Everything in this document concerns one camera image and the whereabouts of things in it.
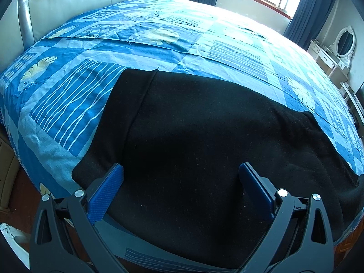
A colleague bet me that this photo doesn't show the white dressing table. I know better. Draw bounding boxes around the white dressing table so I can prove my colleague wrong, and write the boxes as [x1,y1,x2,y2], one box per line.
[308,40,350,78]

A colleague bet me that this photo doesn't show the oval white framed mirror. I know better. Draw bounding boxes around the oval white framed mirror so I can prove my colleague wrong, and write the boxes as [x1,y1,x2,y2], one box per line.
[330,25,356,66]

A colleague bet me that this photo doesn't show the black pants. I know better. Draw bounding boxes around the black pants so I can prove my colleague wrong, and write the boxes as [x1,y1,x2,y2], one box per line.
[72,68,364,270]

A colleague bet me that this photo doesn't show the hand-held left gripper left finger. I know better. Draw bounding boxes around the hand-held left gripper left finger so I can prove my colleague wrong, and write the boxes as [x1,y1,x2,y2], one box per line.
[29,163,127,273]

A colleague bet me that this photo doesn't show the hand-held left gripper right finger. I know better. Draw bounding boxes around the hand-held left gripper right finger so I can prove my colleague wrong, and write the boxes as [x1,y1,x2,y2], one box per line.
[238,162,335,273]

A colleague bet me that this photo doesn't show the wooden nightstand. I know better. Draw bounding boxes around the wooden nightstand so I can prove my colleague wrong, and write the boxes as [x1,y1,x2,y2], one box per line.
[0,132,21,209]

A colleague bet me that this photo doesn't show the blue patterned bedsheet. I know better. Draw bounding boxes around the blue patterned bedsheet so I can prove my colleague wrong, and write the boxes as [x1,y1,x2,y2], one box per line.
[0,0,364,271]

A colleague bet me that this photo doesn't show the white shoe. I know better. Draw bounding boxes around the white shoe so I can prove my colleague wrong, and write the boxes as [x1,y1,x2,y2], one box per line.
[0,223,31,263]

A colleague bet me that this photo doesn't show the white television stand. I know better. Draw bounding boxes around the white television stand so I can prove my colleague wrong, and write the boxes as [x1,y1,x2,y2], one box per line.
[340,81,363,126]

